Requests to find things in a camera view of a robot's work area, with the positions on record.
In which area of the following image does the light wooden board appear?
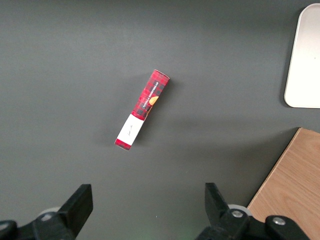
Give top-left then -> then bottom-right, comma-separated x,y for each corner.
246,127 -> 320,240

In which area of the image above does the red tartan shortbread box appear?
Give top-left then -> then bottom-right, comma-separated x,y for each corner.
114,69 -> 171,153

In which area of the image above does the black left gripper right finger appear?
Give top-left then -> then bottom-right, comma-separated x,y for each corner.
194,182 -> 311,240

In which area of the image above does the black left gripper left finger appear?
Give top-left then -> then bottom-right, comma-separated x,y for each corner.
0,184 -> 94,240

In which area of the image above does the white plastic tray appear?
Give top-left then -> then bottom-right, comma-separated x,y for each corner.
284,2 -> 320,109

